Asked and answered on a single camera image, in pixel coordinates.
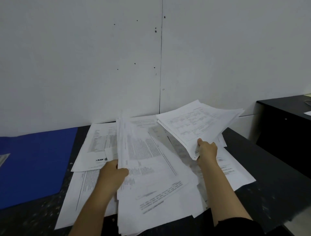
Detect person's right hand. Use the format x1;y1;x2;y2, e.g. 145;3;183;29
196;138;219;167

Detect black sleeve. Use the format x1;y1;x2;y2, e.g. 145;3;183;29
211;217;266;236

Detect clear plastic sleeve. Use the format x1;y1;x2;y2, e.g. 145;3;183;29
0;153;11;169

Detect person's right forearm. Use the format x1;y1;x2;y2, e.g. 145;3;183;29
197;163;253;228

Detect black desk cabinet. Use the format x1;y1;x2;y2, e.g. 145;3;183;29
256;94;311;179

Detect person's left forearm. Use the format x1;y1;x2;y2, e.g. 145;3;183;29
68;188;117;236

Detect blue folder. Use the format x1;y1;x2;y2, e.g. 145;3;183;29
0;127;79;211

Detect drooping printed paper sheets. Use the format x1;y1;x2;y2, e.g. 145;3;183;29
116;111;208;236

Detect fanned printed paper bundle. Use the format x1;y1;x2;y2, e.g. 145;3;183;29
155;99;245;161

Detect person's left hand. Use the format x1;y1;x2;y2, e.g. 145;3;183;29
98;159;129;193

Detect pile of loose printed papers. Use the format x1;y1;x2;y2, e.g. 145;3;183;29
54;114;257;230

